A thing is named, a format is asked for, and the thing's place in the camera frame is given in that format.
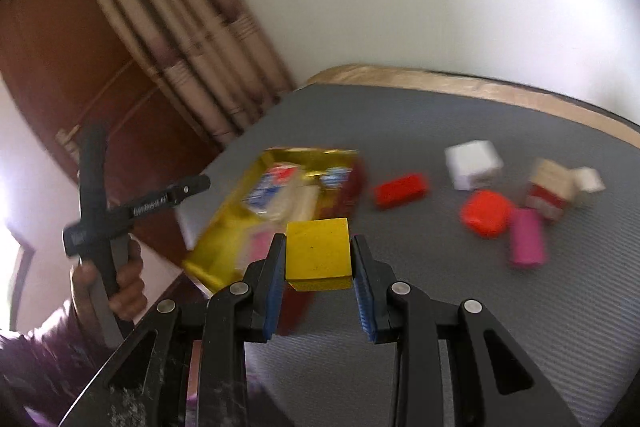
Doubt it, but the beige patterned curtain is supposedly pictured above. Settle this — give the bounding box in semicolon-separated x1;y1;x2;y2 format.
96;0;294;148

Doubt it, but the grey mesh table mat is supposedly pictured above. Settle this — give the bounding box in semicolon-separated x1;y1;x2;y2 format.
181;84;639;426

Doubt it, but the purple sleeve forearm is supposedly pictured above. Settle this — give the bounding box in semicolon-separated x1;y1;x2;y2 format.
0;301;113;426

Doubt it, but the Marubi red silver box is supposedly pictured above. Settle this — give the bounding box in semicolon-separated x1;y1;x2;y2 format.
524;158;575;223

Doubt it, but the brown wooden door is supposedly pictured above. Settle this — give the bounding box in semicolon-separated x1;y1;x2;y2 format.
1;0;216;205

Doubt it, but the small white cube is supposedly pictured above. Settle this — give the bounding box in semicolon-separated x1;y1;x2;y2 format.
573;167;605;194

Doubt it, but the red gold tin box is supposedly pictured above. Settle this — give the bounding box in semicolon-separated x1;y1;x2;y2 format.
182;147;366;336

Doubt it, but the person left hand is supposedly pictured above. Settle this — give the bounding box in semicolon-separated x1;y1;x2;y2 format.
69;238;148;323

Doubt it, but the white charger plug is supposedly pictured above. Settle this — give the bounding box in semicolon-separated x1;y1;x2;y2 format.
445;140;503;191

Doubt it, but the floss pick plastic box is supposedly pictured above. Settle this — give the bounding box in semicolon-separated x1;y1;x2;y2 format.
242;161;320;222

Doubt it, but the red block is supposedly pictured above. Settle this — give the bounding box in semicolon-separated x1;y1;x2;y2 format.
374;173;430;210

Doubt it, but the yellow wooden cube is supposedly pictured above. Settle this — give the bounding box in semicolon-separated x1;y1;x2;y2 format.
285;218;352;293

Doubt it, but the orange red rounded object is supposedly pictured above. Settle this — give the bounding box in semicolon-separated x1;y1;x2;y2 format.
460;190;514;239

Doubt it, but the beige table cloth edge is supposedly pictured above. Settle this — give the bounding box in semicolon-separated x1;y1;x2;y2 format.
307;64;639;147

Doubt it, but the blue patterned small tin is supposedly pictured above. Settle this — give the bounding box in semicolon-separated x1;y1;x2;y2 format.
320;166;352;190

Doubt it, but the pink block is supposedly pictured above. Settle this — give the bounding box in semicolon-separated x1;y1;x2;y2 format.
509;208;547;269

